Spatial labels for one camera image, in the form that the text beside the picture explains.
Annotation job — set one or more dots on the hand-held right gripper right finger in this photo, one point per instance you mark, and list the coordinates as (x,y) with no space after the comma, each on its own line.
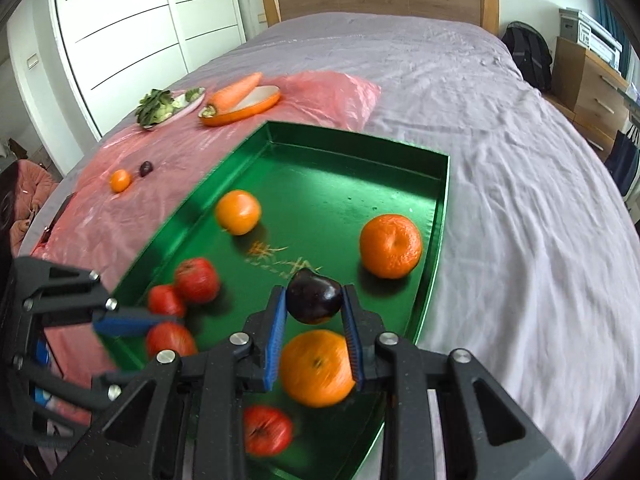
(352,340)

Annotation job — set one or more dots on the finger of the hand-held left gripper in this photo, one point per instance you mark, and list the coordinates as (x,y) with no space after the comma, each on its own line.
(130,323)
(107,386)

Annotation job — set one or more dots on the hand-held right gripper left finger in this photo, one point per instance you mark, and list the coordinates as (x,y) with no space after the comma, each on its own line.
(275,345)

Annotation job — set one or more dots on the small red apple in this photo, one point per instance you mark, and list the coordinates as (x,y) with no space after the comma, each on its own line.
(170,340)
(196,280)
(267,430)
(165,301)

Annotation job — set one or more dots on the orange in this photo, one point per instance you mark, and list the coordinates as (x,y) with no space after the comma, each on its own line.
(120,180)
(315,367)
(238,212)
(391,246)

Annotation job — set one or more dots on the dark purple plum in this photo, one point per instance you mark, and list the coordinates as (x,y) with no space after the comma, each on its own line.
(146,168)
(314,296)

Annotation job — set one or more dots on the green rectangular tray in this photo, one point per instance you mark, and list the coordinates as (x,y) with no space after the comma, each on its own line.
(320,185)

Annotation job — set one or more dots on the bed with purple sheet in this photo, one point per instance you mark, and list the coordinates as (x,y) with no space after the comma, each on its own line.
(500,185)

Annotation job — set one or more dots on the green bok choy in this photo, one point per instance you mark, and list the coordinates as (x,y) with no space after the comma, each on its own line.
(155,107)

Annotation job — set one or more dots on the patterned white plate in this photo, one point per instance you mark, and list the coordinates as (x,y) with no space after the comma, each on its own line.
(184,108)

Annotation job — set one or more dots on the orange rimmed plate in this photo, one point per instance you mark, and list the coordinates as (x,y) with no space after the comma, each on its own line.
(260,102)

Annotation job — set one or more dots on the pink plastic sheet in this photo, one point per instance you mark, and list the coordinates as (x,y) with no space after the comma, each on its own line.
(320,95)

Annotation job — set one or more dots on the carrot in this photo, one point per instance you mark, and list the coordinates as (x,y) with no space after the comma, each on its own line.
(235,92)

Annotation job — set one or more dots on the white wardrobe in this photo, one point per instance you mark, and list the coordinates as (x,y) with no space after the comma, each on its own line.
(140,25)

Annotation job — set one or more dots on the dark hanging bag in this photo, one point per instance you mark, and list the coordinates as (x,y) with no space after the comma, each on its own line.
(622,160)

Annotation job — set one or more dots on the black backpack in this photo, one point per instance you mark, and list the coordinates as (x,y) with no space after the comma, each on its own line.
(527,55)

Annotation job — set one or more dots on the wooden drawer cabinet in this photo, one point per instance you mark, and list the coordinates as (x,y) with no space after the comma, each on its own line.
(585,95)

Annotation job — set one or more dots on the grey white printer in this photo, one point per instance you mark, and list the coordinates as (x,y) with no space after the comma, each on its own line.
(587,35)

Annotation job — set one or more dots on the teal curtain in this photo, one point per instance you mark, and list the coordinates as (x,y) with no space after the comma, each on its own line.
(612,30)

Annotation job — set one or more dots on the wall switch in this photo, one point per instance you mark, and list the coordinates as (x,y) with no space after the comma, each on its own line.
(32,61)

